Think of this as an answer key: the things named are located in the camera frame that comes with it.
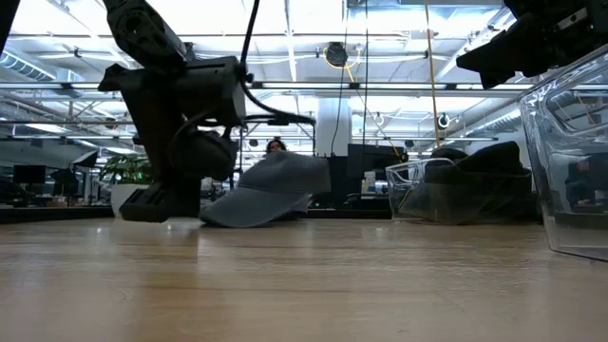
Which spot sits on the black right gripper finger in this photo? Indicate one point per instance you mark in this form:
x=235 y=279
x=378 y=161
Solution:
x=494 y=52
x=503 y=80

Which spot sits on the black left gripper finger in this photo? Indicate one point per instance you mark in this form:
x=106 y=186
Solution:
x=166 y=204

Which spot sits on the blue-grey denim cap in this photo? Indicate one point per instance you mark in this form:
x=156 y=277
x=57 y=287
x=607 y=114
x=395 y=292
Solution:
x=266 y=199

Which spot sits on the green plant in white pot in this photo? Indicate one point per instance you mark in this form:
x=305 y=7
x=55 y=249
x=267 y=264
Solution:
x=124 y=168

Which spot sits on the black tilted panel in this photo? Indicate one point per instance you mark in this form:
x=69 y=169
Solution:
x=85 y=159

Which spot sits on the person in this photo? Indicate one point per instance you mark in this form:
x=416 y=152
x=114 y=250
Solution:
x=275 y=145

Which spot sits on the black neighbouring station gantry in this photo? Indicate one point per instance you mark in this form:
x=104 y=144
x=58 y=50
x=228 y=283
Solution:
x=278 y=122

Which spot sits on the small black desk monitor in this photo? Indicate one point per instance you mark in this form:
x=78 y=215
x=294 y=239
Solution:
x=29 y=174

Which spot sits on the large black monitor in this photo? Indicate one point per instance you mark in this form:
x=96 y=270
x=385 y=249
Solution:
x=375 y=159

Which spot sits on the clear plastic bin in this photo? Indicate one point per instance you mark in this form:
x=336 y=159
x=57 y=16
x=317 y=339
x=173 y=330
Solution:
x=394 y=190
x=570 y=237

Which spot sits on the white bottle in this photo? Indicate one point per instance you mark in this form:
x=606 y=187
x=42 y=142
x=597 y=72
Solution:
x=369 y=183

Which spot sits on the white and black building column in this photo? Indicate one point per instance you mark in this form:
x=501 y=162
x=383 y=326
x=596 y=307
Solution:
x=332 y=128

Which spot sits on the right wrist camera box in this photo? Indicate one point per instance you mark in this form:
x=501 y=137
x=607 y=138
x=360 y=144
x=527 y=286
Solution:
x=570 y=19

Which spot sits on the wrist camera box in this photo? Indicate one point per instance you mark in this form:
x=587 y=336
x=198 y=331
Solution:
x=214 y=90
x=570 y=19

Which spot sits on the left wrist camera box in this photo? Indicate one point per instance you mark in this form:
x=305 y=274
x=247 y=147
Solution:
x=214 y=90

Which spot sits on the black aluminium table frame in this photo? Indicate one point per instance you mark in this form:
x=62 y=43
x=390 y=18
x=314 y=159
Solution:
x=47 y=214

